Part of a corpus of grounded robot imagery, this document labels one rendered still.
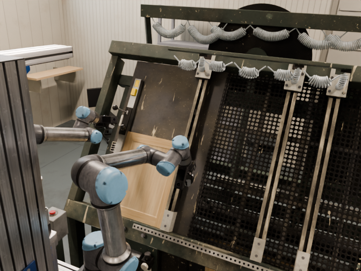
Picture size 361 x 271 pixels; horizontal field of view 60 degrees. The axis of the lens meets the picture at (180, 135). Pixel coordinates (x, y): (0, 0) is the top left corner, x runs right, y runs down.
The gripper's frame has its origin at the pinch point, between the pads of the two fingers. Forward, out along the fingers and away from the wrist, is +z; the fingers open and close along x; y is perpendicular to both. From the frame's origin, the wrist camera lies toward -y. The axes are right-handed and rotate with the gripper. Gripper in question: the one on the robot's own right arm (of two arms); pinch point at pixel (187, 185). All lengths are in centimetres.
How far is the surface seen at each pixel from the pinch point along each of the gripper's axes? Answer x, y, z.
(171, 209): 15.1, -0.3, 33.9
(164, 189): 23.7, 9.8, 30.1
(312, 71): -50, 82, -22
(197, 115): 12, 51, 0
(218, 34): 21, 127, -13
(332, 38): -59, 128, -16
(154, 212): 25.8, -3.7, 38.2
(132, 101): 63, 56, 2
